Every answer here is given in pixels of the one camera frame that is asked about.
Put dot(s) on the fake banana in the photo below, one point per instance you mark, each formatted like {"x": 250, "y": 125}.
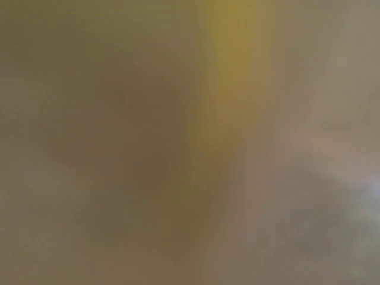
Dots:
{"x": 233, "y": 84}

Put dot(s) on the pink plastic bag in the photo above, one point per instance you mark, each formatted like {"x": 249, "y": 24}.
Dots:
{"x": 98, "y": 105}

